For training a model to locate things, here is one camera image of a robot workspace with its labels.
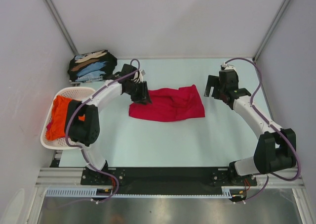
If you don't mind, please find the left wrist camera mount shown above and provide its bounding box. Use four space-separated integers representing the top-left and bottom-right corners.
132 70 145 84

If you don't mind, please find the aluminium corner post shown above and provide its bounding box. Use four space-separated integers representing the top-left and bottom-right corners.
252 0 292 63
43 0 78 55

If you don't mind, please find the pink garment in basket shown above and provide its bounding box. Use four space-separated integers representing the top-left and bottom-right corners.
46 121 52 131

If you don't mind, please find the red t shirt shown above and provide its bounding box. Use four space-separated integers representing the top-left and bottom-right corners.
129 85 205 122

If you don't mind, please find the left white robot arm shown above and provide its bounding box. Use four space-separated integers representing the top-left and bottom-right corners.
64 59 152 184

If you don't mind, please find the white slotted cable duct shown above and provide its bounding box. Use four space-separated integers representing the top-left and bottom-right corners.
46 187 233 199

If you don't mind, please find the right aluminium corner post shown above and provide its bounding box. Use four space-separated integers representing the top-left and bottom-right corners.
252 0 292 63

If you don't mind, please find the folded black printed t shirt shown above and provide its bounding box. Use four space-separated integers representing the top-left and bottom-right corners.
68 50 118 84

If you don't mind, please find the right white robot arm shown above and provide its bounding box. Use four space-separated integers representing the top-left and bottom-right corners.
204 66 298 185

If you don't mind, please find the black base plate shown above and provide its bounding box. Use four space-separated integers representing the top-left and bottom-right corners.
80 167 257 195

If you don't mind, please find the aluminium frame rail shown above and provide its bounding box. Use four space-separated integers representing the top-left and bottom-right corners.
35 167 305 189

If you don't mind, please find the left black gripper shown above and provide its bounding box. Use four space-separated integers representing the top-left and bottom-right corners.
125 81 152 106

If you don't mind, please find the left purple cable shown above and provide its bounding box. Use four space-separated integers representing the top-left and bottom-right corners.
44 58 141 207

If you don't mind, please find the white plastic basket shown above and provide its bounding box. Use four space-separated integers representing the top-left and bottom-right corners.
40 87 95 150

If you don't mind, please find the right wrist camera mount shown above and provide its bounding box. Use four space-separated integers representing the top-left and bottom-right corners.
220 62 236 71

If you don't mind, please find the left aluminium corner post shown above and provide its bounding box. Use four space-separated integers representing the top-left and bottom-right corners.
43 0 78 55

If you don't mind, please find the orange t shirt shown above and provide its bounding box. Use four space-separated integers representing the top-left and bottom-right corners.
45 95 72 141

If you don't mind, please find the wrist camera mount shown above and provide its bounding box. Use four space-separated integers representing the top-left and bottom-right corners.
132 70 145 84
220 62 236 71

